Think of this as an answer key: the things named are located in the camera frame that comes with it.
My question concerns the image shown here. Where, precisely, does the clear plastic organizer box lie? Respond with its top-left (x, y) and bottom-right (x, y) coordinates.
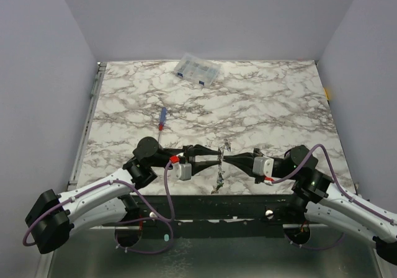
top-left (174, 53), bottom-right (221, 87)

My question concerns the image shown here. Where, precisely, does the blue red screwdriver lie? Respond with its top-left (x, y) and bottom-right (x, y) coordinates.
top-left (158, 107), bottom-right (167, 143)

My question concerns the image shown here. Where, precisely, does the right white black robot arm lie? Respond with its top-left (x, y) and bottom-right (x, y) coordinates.
top-left (224, 145), bottom-right (396, 264)

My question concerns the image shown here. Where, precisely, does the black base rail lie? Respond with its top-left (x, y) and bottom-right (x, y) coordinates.
top-left (102, 192), bottom-right (357, 238)

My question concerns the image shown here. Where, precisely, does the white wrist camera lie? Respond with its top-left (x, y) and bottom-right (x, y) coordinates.
top-left (252, 156), bottom-right (275, 186)
top-left (172, 163), bottom-right (192, 181)

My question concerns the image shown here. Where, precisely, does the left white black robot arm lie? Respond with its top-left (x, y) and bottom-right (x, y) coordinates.
top-left (22, 137), bottom-right (221, 254)

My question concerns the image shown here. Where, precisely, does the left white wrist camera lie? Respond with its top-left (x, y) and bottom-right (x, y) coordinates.
top-left (172, 163), bottom-right (192, 181)

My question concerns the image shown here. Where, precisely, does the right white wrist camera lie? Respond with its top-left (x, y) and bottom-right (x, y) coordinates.
top-left (252, 156), bottom-right (275, 186)

